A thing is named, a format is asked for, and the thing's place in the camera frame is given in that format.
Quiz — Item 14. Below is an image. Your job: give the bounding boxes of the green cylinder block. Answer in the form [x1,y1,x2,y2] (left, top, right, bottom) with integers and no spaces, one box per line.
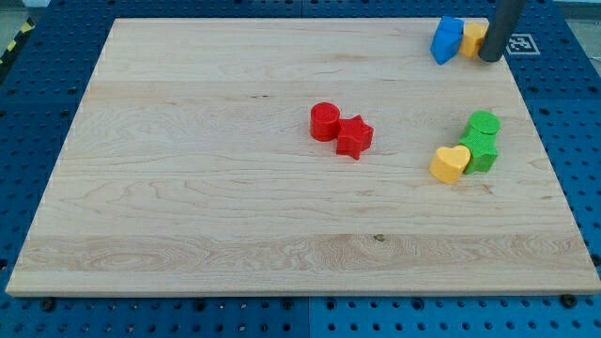
[466,111,501,135]

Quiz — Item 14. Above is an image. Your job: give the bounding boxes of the yellow heart block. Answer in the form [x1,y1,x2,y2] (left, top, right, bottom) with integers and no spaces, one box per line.
[429,146,471,184]

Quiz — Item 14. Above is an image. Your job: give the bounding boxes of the light wooden board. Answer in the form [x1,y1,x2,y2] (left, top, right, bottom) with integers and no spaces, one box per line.
[7,18,600,298]

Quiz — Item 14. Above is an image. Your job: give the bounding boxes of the grey cylindrical pointer rod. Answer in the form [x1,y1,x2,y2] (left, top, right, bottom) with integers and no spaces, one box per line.
[478,0,527,63]

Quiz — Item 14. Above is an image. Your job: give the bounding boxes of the blue angular block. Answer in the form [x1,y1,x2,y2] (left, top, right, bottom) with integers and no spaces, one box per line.
[430,16,464,65]

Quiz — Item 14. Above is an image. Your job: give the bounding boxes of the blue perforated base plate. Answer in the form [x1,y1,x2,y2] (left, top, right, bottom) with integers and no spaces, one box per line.
[1,0,600,337]

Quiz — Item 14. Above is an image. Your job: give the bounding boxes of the yellow block near rod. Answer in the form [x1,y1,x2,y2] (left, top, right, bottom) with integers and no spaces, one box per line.
[458,23,487,58]

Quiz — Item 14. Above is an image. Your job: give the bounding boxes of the red star block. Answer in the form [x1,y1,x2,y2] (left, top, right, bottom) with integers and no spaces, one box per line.
[336,115,374,161]

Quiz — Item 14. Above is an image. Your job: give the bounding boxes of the yellow black hazard tape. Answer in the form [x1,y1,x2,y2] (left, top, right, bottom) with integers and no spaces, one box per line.
[1,17,36,67]

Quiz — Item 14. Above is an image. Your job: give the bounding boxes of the green star block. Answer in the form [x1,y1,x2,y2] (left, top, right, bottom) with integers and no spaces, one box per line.
[459,128,498,175]

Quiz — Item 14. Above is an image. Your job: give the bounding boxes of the red cylinder block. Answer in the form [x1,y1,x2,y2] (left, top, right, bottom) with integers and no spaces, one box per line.
[310,102,340,142]

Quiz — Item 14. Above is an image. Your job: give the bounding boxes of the white fiducial marker tag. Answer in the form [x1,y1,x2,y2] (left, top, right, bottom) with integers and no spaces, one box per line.
[506,33,540,55]

